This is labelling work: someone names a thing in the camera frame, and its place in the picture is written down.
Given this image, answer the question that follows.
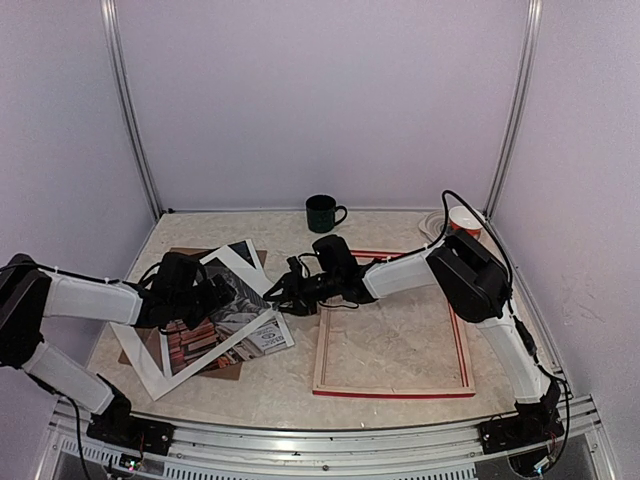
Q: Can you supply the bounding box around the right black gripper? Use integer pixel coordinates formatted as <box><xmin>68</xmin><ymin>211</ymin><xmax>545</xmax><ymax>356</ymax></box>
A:
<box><xmin>262</xmin><ymin>268</ymin><xmax>340</xmax><ymax>316</ymax></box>

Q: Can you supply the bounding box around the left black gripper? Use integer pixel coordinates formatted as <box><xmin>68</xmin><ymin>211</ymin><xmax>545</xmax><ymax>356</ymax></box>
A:
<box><xmin>171</xmin><ymin>274</ymin><xmax>236</xmax><ymax>331</ymax></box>

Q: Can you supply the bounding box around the red wooden picture frame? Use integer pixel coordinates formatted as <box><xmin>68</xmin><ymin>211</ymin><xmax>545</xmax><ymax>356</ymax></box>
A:
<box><xmin>311</xmin><ymin>248</ymin><xmax>477</xmax><ymax>400</ymax></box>

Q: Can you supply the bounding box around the cat and books photo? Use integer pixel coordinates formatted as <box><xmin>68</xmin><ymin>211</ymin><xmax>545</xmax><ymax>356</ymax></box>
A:
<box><xmin>160</xmin><ymin>258</ymin><xmax>294</xmax><ymax>380</ymax></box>

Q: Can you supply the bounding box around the white mat board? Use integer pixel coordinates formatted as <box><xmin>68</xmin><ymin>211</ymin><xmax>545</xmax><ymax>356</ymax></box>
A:
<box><xmin>111</xmin><ymin>239</ymin><xmax>293</xmax><ymax>401</ymax></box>

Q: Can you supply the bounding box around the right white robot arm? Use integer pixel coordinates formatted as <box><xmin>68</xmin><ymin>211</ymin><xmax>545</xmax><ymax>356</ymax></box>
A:
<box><xmin>263</xmin><ymin>230</ymin><xmax>565</xmax><ymax>444</ymax></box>

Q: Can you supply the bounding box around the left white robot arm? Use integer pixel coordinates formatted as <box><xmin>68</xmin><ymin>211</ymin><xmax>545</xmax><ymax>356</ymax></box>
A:
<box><xmin>1</xmin><ymin>252</ymin><xmax>236</xmax><ymax>445</ymax></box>

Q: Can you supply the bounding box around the brown cardboard backing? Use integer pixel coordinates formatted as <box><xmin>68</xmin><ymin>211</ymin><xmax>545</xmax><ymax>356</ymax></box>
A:
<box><xmin>117</xmin><ymin>246</ymin><xmax>269</xmax><ymax>382</ymax></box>

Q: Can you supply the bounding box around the dark green mug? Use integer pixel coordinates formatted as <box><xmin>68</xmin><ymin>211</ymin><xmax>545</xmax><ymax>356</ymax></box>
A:
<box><xmin>305</xmin><ymin>194</ymin><xmax>348</xmax><ymax>233</ymax></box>

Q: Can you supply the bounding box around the white patterned plate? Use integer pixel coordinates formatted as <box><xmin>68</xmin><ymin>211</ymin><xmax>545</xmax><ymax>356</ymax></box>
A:
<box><xmin>417</xmin><ymin>209</ymin><xmax>489</xmax><ymax>236</ymax></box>

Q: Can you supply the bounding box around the orange and white bowl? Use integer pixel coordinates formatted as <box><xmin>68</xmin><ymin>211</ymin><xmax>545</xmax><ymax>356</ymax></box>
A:
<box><xmin>448</xmin><ymin>205</ymin><xmax>483</xmax><ymax>240</ymax></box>

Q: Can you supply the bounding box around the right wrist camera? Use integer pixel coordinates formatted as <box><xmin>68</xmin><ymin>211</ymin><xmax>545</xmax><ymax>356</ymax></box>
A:
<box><xmin>287</xmin><ymin>256</ymin><xmax>309</xmax><ymax>278</ymax></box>

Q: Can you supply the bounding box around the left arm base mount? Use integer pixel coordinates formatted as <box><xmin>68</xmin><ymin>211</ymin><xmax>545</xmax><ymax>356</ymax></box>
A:
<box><xmin>87</xmin><ymin>416</ymin><xmax>175</xmax><ymax>456</ymax></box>

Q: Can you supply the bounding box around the aluminium front rail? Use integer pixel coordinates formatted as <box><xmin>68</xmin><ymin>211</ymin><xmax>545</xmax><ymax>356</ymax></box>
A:
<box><xmin>29</xmin><ymin>394</ymin><xmax>616</xmax><ymax>480</ymax></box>

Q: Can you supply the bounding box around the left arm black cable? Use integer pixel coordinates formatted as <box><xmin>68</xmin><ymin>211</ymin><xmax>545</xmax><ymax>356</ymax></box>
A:
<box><xmin>69</xmin><ymin>399</ymin><xmax>111</xmax><ymax>480</ymax></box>

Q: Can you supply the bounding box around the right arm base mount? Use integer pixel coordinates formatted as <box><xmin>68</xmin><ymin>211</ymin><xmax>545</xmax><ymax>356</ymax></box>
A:
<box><xmin>478</xmin><ymin>409</ymin><xmax>565</xmax><ymax>455</ymax></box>

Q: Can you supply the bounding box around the left aluminium post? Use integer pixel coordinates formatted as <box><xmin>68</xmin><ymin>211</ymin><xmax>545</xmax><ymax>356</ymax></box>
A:
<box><xmin>99</xmin><ymin>0</ymin><xmax>164</xmax><ymax>222</ymax></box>

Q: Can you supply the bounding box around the aluminium post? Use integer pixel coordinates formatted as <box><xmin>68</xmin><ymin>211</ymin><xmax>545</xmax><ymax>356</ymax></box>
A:
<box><xmin>484</xmin><ymin>0</ymin><xmax>543</xmax><ymax>220</ymax></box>
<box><xmin>99</xmin><ymin>0</ymin><xmax>164</xmax><ymax>222</ymax></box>

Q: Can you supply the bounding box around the right aluminium post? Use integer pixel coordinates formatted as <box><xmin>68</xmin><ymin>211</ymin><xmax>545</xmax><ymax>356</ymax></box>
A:
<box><xmin>484</xmin><ymin>0</ymin><xmax>543</xmax><ymax>220</ymax></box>

